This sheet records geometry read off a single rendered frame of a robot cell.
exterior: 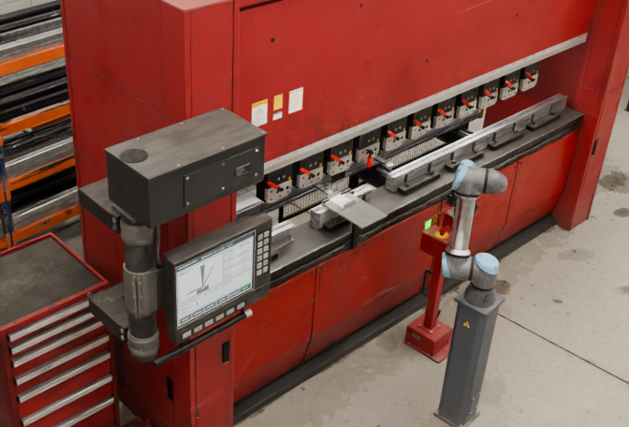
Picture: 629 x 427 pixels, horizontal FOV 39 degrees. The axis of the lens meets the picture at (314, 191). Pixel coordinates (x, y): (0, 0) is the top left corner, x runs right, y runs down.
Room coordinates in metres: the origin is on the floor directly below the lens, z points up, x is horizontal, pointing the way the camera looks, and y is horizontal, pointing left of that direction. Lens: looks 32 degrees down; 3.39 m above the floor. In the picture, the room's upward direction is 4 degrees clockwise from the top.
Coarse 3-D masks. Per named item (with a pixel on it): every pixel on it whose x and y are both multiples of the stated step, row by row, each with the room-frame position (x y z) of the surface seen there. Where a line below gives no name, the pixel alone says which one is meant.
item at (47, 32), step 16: (0, 16) 4.72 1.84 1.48; (16, 16) 4.76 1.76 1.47; (32, 16) 4.85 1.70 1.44; (48, 16) 4.80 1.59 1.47; (0, 32) 4.52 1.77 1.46; (16, 32) 4.54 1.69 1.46; (32, 32) 4.62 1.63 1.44; (48, 32) 4.56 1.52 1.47; (0, 48) 4.31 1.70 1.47; (16, 48) 4.35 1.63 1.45; (32, 48) 4.43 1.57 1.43
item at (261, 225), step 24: (264, 216) 2.69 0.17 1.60; (216, 240) 2.52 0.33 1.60; (264, 240) 2.66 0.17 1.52; (168, 264) 2.38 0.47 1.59; (264, 264) 2.66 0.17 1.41; (168, 288) 2.38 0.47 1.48; (264, 288) 2.67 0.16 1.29; (168, 312) 2.39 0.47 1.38; (216, 312) 2.50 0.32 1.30; (168, 336) 2.39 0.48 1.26
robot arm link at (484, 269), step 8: (480, 256) 3.38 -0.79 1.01; (488, 256) 3.39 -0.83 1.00; (472, 264) 3.34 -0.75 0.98; (480, 264) 3.32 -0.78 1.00; (488, 264) 3.32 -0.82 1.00; (496, 264) 3.34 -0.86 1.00; (472, 272) 3.32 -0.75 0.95; (480, 272) 3.31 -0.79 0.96; (488, 272) 3.30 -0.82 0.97; (496, 272) 3.33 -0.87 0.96; (472, 280) 3.32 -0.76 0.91; (480, 280) 3.31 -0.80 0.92; (488, 280) 3.31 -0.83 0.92; (488, 288) 3.31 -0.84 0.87
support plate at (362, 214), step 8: (336, 208) 3.71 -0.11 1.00; (352, 208) 3.72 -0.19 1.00; (360, 208) 3.73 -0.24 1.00; (368, 208) 3.73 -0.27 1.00; (344, 216) 3.64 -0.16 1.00; (352, 216) 3.65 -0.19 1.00; (360, 216) 3.65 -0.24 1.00; (368, 216) 3.66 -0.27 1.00; (376, 216) 3.66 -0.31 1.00; (384, 216) 3.67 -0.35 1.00; (360, 224) 3.59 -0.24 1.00; (368, 224) 3.59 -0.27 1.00
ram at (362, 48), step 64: (320, 0) 3.62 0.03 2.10; (384, 0) 3.91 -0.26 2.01; (448, 0) 4.26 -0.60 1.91; (512, 0) 4.67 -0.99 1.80; (576, 0) 5.16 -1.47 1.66; (256, 64) 3.37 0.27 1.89; (320, 64) 3.64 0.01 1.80; (384, 64) 3.95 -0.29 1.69; (448, 64) 4.32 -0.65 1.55; (320, 128) 3.66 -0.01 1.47
